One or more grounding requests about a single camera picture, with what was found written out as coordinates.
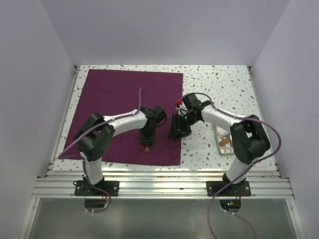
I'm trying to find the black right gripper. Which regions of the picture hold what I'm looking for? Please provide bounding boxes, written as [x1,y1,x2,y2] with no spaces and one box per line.
[168,113,199,141]

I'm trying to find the steel instrument tray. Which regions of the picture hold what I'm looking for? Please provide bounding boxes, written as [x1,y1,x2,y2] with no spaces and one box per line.
[213,125,234,156]

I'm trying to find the purple cloth mat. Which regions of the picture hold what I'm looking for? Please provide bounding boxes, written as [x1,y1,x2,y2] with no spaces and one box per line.
[65,69,183,166]

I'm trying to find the white gauze pad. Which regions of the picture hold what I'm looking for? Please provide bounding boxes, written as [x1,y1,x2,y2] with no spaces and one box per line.
[216,126,229,137]

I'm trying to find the steel surgical scissors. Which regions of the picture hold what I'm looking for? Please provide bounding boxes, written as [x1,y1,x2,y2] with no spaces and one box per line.
[220,143,232,154]

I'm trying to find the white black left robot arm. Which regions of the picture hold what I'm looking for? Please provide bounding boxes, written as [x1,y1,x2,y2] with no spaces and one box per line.
[75,106,167,196]

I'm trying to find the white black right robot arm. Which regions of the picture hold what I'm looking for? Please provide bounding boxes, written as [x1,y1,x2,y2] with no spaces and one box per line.
[168,93,271,196]

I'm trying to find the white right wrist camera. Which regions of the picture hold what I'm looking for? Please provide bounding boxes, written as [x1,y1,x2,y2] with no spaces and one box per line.
[175,100,188,115]

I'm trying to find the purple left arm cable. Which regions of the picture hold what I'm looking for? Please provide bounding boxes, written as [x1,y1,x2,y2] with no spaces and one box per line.
[57,87,147,215]

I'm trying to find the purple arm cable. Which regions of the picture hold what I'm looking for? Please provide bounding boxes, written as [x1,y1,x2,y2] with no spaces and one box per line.
[179,92,284,239]
[57,87,147,215]

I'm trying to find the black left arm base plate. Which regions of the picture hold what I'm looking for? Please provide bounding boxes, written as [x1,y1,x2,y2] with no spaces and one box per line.
[73,180,120,197]

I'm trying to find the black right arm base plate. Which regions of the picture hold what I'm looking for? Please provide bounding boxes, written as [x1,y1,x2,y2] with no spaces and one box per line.
[206,180,252,197]

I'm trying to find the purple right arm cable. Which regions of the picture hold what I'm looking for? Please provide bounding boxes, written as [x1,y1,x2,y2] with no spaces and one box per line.
[179,92,284,239]

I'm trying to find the aluminium frame rail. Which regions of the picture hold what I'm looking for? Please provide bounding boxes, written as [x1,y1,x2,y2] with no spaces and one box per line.
[32,170,294,199]

